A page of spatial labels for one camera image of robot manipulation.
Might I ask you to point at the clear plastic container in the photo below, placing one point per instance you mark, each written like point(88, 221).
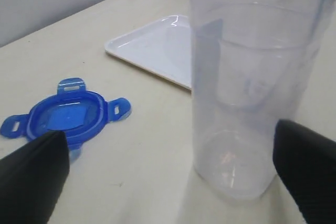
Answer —
point(251, 62)

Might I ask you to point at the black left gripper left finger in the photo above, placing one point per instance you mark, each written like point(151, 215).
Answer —
point(32, 179)

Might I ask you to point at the blue plastic lid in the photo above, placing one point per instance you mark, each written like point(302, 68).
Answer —
point(79, 113)

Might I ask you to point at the white rectangular tray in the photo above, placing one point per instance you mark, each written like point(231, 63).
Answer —
point(162, 48)

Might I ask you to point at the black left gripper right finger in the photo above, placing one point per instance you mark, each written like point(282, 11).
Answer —
point(305, 163)

